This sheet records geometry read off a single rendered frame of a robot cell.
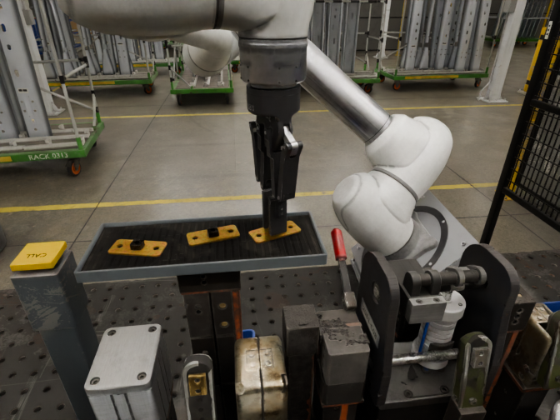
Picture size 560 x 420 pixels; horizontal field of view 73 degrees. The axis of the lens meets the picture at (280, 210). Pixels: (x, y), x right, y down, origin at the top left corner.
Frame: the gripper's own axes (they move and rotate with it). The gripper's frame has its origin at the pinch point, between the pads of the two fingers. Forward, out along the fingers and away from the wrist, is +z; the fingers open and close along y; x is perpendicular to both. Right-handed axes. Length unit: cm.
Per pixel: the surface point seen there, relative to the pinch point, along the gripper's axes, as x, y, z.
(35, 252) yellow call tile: -35.7, -12.1, 4.1
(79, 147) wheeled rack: -36, -336, 90
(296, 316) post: -3.1, 13.2, 10.2
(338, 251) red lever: 8.6, 6.8, 6.5
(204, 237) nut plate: -11.2, -3.4, 3.8
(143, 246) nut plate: -20.4, -5.5, 3.8
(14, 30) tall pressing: -64, -387, -7
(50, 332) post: -37.3, -9.5, 18.2
